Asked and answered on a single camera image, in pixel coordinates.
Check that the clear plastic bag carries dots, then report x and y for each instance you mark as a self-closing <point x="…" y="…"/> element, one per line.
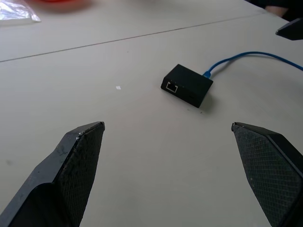
<point x="15" y="11"/>

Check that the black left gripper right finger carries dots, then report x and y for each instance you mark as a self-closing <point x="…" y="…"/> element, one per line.
<point x="270" y="170"/>

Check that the dark-clothed person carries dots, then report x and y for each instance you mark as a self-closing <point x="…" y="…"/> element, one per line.
<point x="279" y="7"/>

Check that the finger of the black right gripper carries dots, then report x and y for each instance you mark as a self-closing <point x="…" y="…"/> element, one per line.
<point x="292" y="30"/>

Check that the red round container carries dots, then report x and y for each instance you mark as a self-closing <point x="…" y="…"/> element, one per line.
<point x="60" y="2"/>

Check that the small black ethernet box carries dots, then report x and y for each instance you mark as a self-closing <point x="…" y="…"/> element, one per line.
<point x="187" y="84"/>

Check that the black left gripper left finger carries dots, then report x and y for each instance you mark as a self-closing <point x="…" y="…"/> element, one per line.
<point x="59" y="175"/>

